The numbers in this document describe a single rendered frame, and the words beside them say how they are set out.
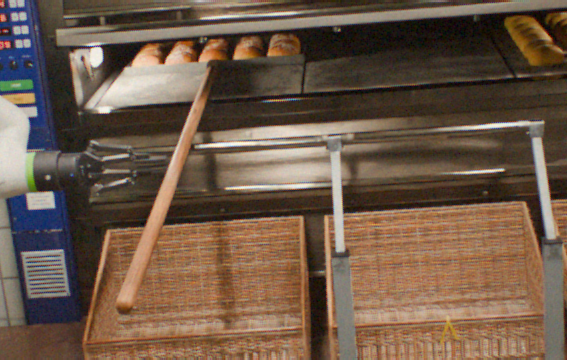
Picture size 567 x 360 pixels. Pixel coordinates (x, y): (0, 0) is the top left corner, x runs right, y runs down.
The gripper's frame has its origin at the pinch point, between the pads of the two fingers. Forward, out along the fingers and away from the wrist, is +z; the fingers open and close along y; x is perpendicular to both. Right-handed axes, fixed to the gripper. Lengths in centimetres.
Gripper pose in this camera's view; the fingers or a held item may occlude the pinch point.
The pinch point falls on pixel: (151, 164)
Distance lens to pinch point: 278.0
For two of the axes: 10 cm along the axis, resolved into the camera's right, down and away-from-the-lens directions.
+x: -0.3, 3.1, -9.5
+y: 0.9, 9.5, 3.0
